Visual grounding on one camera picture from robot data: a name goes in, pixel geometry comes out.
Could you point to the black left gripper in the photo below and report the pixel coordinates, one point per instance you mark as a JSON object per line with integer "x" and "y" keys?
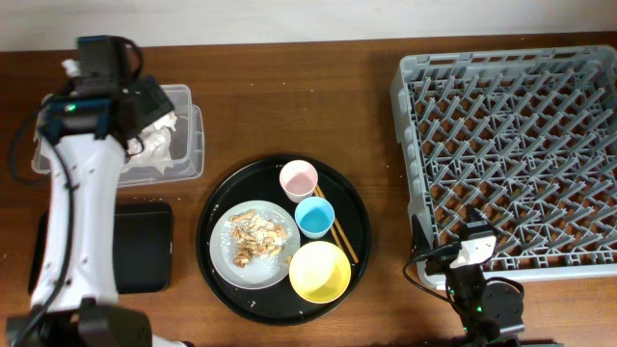
{"x": 153, "y": 98}

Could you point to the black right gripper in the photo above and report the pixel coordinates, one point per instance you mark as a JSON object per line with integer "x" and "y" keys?
{"x": 420, "y": 240}

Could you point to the white napkin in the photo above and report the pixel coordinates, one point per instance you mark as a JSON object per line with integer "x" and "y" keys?
{"x": 152, "y": 148}

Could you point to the blue cup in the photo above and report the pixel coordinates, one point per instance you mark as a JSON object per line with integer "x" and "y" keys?
{"x": 314, "y": 216}

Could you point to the pink cup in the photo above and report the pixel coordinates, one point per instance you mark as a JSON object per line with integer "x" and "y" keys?
{"x": 298, "y": 178}

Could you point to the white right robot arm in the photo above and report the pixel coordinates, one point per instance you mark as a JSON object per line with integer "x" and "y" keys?
{"x": 491, "y": 310}

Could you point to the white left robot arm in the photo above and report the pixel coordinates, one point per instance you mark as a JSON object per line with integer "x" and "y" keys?
{"x": 75, "y": 300}

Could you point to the clear plastic waste bin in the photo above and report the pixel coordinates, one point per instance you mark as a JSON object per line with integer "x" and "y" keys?
{"x": 187, "y": 147}

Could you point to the grey dishwasher rack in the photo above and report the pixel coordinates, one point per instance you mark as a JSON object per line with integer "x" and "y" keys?
{"x": 527, "y": 137}

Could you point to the wooden chopstick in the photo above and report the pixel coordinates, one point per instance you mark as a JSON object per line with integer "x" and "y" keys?
{"x": 345, "y": 242}
{"x": 319, "y": 193}

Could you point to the black rectangular tray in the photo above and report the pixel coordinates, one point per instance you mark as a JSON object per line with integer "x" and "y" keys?
{"x": 143, "y": 247}

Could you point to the yellow bowl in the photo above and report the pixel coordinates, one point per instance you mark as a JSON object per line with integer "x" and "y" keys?
{"x": 320, "y": 272}

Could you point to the round black serving tray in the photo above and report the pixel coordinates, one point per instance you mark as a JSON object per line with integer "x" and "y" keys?
{"x": 279, "y": 304}

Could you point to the peanut shells and rice scraps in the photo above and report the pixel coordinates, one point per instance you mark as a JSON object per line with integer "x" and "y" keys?
{"x": 256, "y": 237}

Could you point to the grey plate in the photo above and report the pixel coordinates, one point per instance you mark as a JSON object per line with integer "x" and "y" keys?
{"x": 258, "y": 274}

